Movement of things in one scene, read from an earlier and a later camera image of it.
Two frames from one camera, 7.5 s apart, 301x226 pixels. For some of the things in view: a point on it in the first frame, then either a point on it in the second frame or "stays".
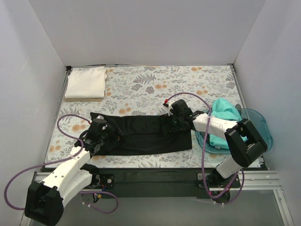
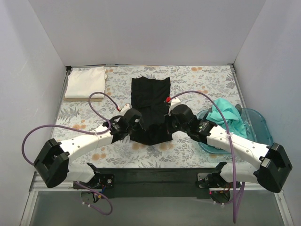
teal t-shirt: (222, 108) stays
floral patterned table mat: (147, 89) stays
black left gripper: (113, 135) → (137, 125)
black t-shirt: (142, 134) → (149, 96)
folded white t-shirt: (86, 82) stays
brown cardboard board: (83, 99) stays
